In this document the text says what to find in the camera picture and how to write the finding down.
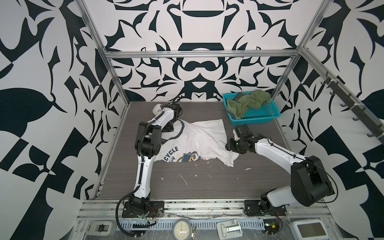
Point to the grey switch box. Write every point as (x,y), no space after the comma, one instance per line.
(100,228)

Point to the white digital display device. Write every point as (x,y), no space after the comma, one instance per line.
(312,229)

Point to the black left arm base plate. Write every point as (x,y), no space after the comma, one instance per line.
(150,209)

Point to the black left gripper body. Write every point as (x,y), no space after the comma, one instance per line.
(169,127)

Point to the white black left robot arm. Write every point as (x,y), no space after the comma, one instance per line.
(148,144)

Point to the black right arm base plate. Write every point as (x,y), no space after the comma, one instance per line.
(255,208)

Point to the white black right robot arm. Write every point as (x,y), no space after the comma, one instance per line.
(309,183)

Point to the green tank top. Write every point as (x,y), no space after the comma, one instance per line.
(242,103)

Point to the teal plastic basket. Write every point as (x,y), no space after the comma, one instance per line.
(265,114)

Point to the aluminium cage frame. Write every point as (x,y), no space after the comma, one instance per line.
(198,51)

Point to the white plastic latch device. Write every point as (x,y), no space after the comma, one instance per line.
(229,230)

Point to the black wall hook rail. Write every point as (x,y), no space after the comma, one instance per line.
(351,102)

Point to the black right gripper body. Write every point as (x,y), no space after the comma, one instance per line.
(236,146)

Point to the round analog clock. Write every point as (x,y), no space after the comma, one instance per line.
(182,230)

